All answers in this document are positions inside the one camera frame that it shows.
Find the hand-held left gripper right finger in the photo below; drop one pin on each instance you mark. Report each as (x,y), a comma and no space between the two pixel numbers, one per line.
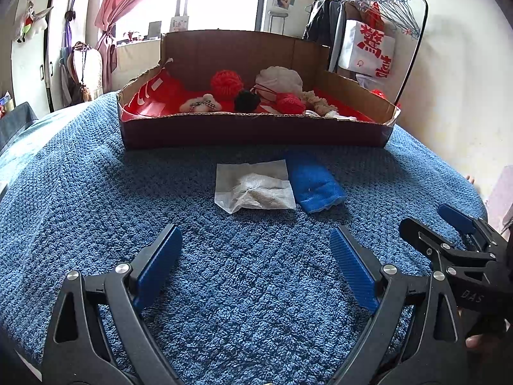
(354,272)

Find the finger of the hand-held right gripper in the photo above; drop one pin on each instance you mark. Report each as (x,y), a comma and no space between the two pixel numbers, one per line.
(453,213)
(417,230)

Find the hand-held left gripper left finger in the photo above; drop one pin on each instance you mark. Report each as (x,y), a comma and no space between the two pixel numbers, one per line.
(156,264)

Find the blue towel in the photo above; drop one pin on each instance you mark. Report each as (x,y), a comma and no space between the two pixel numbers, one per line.
(314,184)

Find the white gauze packet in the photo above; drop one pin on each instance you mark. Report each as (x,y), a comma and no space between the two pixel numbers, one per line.
(252,188)

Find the white cloth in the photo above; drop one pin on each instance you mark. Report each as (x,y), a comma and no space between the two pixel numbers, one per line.
(336,115)

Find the cardboard box with red lining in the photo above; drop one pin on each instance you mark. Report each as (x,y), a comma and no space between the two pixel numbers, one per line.
(240,132)

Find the brown fuzzy plush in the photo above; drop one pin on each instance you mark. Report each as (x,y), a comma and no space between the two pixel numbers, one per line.
(318,102)

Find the beige plush bear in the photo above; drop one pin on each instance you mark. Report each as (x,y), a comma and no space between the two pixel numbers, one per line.
(200,103)

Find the small red yarn ball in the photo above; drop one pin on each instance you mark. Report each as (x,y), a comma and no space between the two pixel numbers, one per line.
(290,105)

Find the black pompom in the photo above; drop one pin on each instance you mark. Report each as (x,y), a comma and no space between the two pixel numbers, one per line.
(246,101)

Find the white mesh bath pouf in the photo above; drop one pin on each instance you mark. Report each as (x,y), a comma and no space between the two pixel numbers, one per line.
(280,78)

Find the person's right hand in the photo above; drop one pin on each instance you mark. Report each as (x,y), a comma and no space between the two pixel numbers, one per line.
(481,341)

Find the blue knitted blanket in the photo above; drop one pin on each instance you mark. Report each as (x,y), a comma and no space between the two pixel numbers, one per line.
(240,288)

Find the red plastic bag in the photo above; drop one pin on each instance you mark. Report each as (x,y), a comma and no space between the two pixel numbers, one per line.
(380,94)

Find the teal bed sheet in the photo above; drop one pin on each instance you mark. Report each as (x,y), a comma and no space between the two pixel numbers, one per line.
(16,156)

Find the white shopping bag red print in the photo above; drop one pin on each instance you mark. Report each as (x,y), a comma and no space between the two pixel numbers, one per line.
(366,50)

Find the black clothes rack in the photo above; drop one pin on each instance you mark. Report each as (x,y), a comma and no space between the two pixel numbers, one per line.
(421,20)

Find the bags hanging on chair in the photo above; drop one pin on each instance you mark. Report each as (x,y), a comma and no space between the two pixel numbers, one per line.
(76,84)

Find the dark denim cloth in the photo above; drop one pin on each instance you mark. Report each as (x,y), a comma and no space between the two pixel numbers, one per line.
(16,124)

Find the wooden chair with white cushion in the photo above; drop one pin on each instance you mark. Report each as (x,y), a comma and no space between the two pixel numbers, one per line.
(94,74)

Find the bunch of blue hangers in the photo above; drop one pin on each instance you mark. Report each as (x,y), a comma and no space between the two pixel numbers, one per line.
(394,8)

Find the white wardrobe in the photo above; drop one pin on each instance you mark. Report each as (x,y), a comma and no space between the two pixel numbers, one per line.
(36,72)

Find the black jacket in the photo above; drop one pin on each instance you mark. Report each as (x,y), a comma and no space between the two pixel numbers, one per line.
(320,20)

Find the colourful card on sill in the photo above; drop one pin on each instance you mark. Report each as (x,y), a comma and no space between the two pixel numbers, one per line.
(179,24)

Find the white stool stand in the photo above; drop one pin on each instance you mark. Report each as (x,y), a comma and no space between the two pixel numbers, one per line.
(277,18)

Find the hanging stuffed toy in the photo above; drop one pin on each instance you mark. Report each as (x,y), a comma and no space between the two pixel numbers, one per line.
(32,26)

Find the grey picture frame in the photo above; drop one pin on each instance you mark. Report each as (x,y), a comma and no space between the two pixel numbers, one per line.
(154,30)

